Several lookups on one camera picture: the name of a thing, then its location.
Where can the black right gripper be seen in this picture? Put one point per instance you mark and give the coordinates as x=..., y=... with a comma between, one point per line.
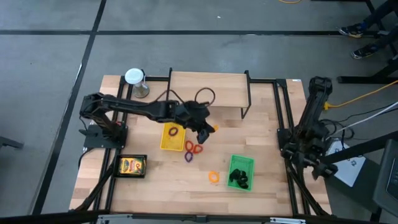
x=312, y=158

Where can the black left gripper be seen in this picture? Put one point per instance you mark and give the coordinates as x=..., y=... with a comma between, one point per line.
x=196, y=115

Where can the yellow plastic basket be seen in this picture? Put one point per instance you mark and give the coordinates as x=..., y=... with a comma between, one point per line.
x=174, y=144

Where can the green plastic basket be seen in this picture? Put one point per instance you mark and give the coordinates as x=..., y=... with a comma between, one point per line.
x=241, y=161

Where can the yellow green crayon box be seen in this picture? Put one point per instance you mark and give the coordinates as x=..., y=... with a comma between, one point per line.
x=132, y=165

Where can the black plastic basket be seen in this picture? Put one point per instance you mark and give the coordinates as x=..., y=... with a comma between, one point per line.
x=115, y=166

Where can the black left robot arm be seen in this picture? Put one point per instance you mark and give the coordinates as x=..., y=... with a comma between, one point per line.
x=133, y=107

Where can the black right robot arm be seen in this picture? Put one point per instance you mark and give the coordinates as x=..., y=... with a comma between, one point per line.
x=314, y=109

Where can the black desk stand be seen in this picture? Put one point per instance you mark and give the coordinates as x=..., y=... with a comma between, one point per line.
x=357, y=79

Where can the white box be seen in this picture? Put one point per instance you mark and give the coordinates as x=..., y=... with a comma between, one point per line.
x=348, y=177

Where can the black diagonal beam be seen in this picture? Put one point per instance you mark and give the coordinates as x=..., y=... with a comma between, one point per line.
x=357, y=149

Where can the dark grey cabinet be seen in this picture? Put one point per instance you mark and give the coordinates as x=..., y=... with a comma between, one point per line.
x=387, y=186

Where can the white lamp with metal base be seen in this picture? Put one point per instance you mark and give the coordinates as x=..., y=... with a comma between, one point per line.
x=134, y=76

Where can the person's shoe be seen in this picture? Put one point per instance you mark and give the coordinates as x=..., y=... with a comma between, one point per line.
x=351, y=31
x=363, y=52

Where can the person's leg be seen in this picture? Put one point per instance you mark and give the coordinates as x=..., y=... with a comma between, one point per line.
x=388, y=39
x=381, y=14

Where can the black aluminium crossbeam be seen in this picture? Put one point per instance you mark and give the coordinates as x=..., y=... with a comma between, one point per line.
x=46, y=217

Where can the grey floor object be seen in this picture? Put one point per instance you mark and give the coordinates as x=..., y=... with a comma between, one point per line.
x=9, y=143

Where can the wooden shelf riser black frame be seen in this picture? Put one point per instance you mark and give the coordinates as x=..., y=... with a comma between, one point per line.
x=224, y=90

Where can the black aluminium table frame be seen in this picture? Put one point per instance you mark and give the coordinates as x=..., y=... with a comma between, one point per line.
x=122, y=90

